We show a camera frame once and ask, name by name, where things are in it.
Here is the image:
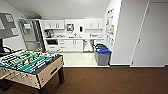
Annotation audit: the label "white door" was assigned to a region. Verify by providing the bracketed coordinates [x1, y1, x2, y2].
[131, 0, 168, 67]

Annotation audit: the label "wall notice board posters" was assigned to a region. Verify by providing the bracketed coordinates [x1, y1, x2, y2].
[105, 7, 116, 48]

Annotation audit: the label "stainless steel dishwasher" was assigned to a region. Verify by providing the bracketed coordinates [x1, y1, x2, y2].
[83, 39, 95, 53]

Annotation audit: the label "white under-sink cabinet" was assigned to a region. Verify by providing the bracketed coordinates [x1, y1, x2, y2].
[64, 39, 84, 53]

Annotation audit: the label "foosball gaming table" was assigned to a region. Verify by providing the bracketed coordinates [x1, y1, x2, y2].
[0, 49, 66, 91]

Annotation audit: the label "black coffee machine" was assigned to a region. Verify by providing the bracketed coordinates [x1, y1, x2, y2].
[44, 29, 54, 39]

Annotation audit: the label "white drawer stack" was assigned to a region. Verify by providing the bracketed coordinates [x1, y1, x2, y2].
[57, 39, 66, 53]

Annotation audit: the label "black built-in microwave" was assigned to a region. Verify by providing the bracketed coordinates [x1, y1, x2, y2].
[46, 38, 59, 46]

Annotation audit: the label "stainless steel refrigerator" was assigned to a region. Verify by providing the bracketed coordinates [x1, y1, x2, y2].
[18, 18, 46, 52]

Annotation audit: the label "grey bin blue lid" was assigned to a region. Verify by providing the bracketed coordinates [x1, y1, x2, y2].
[96, 48, 112, 67]

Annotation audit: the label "white wall cabinet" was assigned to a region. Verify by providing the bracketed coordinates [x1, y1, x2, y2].
[42, 19, 66, 31]

